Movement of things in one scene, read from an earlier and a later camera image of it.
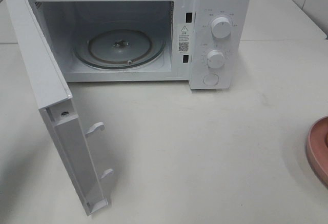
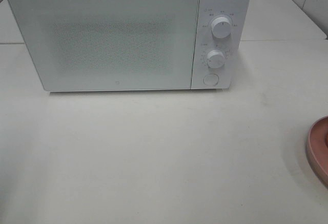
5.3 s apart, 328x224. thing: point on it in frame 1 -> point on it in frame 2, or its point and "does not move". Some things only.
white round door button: [211, 79] does not move
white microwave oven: [197, 30] does not move
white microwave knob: [216, 59] does not move
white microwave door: [53, 98] -> [110, 40]
